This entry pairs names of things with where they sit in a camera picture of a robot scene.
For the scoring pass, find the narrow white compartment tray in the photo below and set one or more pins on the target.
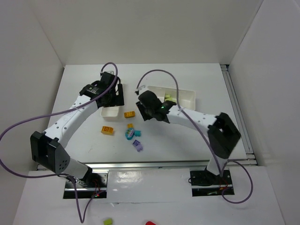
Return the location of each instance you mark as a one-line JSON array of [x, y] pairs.
[[111, 112]]

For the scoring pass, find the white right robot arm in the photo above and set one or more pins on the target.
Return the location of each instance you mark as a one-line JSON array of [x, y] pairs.
[[218, 131]]

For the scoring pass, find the pale lime square brick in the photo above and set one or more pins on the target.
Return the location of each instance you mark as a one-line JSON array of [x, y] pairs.
[[171, 99]]

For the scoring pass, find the red object at edge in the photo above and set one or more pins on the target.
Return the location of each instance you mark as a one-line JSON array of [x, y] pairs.
[[149, 223]]

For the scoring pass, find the purple brick with studs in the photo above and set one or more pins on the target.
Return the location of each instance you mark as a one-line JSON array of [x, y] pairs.
[[137, 145]]

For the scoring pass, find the small orange brick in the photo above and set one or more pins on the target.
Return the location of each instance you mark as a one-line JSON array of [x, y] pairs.
[[130, 125]]

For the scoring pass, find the aluminium rail right side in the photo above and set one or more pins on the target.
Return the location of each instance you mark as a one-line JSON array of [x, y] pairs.
[[238, 114]]

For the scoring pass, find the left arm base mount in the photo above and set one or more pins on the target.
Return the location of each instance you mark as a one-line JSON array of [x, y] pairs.
[[98, 187]]

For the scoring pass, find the teal printed oval brick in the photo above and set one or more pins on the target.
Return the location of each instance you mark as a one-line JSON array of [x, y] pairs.
[[130, 133]]

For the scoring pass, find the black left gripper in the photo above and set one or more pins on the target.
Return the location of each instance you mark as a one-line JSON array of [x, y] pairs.
[[117, 96]]

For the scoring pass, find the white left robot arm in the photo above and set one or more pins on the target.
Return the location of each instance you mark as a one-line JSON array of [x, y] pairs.
[[48, 147]]

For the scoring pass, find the aluminium rail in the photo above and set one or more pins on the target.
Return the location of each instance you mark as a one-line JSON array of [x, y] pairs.
[[238, 114], [247, 162]]

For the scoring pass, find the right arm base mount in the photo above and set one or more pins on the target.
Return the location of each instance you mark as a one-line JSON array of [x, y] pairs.
[[204, 183]]

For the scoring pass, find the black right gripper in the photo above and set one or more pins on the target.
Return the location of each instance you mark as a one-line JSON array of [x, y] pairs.
[[141, 111]]

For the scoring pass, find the orange two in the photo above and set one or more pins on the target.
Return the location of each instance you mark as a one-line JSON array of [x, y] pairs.
[[129, 114]]

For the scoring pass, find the orange curved brick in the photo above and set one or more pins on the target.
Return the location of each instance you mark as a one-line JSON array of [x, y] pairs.
[[107, 130]]

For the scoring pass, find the small teal brick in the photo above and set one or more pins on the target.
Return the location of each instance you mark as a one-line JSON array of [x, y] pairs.
[[137, 133]]

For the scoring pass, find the aluminium rail front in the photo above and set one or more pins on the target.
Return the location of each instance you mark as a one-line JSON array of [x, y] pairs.
[[247, 162]]

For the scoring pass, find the lime brick on foreground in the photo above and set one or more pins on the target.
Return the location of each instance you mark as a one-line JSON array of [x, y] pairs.
[[108, 221]]

